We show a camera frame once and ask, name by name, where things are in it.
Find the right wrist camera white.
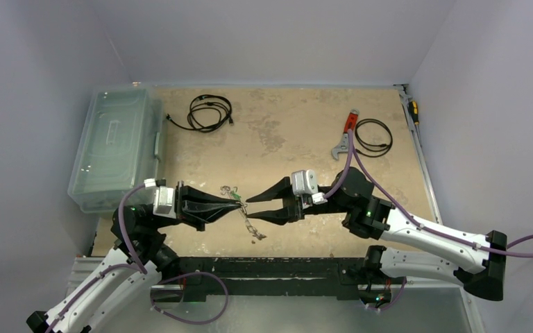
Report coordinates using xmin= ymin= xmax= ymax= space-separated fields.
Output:
xmin=290 ymin=169 xmax=327 ymax=209

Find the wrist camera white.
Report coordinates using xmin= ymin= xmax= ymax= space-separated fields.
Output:
xmin=290 ymin=169 xmax=327 ymax=209
xmin=144 ymin=178 xmax=176 ymax=219

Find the aluminium frame rail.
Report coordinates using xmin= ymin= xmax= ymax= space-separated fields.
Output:
xmin=66 ymin=84 xmax=484 ymax=333

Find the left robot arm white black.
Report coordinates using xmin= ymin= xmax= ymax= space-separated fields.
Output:
xmin=26 ymin=178 xmax=243 ymax=332

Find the keyring chain with keys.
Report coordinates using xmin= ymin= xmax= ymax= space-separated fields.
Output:
xmin=219 ymin=185 xmax=267 ymax=241

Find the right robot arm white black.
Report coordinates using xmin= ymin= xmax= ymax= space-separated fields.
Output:
xmin=247 ymin=166 xmax=507 ymax=301

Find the black coiled cable left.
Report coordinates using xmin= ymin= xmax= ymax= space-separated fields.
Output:
xmin=165 ymin=94 xmax=235 ymax=134

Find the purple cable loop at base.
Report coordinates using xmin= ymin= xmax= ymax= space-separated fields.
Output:
xmin=149 ymin=270 xmax=230 ymax=326

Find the clear plastic storage bin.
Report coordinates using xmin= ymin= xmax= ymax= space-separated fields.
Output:
xmin=67 ymin=86 xmax=164 ymax=215

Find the yellow black screwdriver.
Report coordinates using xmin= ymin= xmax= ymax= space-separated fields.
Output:
xmin=407 ymin=101 xmax=419 ymax=126

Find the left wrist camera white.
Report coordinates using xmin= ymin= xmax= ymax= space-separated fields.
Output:
xmin=144 ymin=178 xmax=176 ymax=219

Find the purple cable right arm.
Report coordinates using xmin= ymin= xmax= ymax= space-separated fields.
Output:
xmin=323 ymin=129 xmax=533 ymax=258

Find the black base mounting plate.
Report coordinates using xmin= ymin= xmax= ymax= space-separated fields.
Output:
xmin=151 ymin=255 xmax=407 ymax=305

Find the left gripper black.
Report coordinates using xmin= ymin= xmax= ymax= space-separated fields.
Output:
xmin=151 ymin=179 xmax=240 ymax=230

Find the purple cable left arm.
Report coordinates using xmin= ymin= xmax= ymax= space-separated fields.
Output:
xmin=43 ymin=183 xmax=157 ymax=333

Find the red handled adjustable wrench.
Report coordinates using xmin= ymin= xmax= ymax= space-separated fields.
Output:
xmin=331 ymin=109 xmax=359 ymax=160

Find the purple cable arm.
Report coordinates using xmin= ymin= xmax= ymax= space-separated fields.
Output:
xmin=323 ymin=129 xmax=533 ymax=258
xmin=43 ymin=183 xmax=157 ymax=333

